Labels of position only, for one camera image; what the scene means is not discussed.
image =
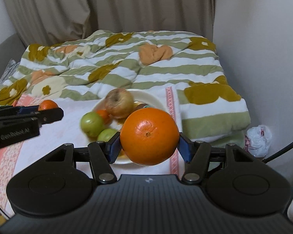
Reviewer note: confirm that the white plastic bag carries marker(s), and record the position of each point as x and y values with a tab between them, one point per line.
257	140

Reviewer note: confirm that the large orange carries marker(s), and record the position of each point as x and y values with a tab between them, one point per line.
48	104
149	136

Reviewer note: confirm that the grey patterned cloth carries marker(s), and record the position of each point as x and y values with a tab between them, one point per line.
11	69

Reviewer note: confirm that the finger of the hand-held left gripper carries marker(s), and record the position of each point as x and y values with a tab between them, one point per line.
26	109
51	115

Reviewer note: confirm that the beige curtain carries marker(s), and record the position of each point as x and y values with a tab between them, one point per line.
136	4

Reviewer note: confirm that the green apple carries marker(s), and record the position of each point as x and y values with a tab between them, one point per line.
91	123
107	135

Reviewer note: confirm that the grey headboard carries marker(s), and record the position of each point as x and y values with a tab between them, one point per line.
5	51

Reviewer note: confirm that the green striped floral comforter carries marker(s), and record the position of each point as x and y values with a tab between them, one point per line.
161	78

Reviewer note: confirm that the cream oval plate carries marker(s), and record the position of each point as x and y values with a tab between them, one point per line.
149	97

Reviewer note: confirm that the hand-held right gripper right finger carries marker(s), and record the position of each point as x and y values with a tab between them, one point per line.
184	149

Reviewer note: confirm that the medium mandarin orange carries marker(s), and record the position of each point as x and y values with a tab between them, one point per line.
103	115

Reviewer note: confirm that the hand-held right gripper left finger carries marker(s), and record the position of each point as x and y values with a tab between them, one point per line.
113	149

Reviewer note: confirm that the red yellow apple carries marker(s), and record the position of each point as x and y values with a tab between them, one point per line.
118	102

